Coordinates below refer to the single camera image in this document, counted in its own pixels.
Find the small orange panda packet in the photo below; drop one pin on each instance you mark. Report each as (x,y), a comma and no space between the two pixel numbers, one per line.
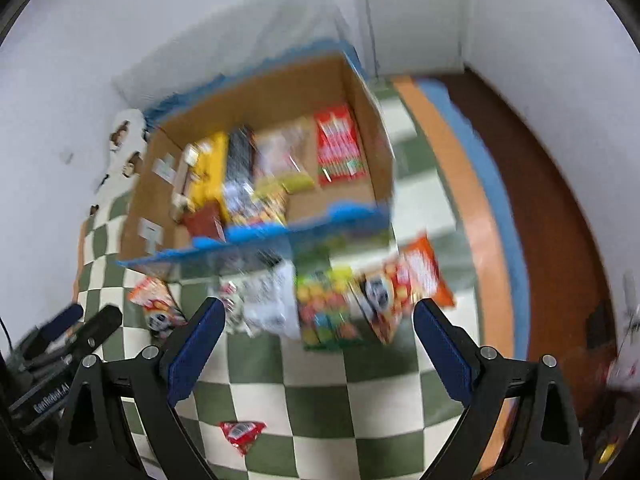
(160,311)

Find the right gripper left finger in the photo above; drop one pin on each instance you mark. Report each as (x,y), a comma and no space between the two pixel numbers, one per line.
(95,440)

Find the cardboard box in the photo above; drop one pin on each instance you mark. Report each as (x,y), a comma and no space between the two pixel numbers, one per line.
(323,218)

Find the orange panda snack bag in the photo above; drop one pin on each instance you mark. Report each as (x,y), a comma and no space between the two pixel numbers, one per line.
(387,293)

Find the dark red snack pack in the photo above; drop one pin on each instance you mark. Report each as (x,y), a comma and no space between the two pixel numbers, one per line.
(205,222)

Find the white headboard cushion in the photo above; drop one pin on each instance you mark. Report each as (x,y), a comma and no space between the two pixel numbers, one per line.
(232,41)

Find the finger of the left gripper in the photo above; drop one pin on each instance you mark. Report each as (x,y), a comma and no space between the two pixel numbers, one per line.
(39,338)
(95,331)

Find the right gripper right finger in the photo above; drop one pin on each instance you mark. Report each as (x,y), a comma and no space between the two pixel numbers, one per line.
(543,441)

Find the white barcode snack bag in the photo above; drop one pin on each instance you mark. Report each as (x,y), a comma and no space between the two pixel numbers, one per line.
(261,302)

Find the colourful candy balls bag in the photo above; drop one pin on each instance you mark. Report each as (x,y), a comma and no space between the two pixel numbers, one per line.
(325,307)

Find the white door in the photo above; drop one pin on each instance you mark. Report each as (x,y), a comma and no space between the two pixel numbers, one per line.
(415,36)

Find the yellow panda snack bag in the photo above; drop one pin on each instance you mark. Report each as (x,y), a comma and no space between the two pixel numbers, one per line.
(248,207)

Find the pink clear snack bag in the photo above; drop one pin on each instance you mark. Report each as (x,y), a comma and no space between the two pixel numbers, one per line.
(279,156)

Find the small red candy packet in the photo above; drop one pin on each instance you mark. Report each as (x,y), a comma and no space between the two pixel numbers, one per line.
(242,435)

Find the bear print pillow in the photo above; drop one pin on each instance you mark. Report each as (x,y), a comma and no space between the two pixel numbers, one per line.
(127,145)

